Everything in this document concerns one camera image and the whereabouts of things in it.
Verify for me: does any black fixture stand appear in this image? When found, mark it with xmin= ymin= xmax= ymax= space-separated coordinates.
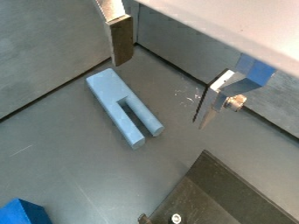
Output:
xmin=138 ymin=151 xmax=299 ymax=224

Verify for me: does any light blue square-circle object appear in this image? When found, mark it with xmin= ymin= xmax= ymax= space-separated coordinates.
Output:
xmin=87 ymin=68 xmax=165 ymax=150

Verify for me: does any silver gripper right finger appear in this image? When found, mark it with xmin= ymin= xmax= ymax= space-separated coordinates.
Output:
xmin=191 ymin=53 xmax=278 ymax=130

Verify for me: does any blue foam shape tray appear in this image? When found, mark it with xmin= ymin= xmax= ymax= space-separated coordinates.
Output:
xmin=0 ymin=199 xmax=53 ymax=224

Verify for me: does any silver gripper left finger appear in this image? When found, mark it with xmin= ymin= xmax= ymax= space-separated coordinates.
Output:
xmin=94 ymin=0 xmax=134 ymax=67

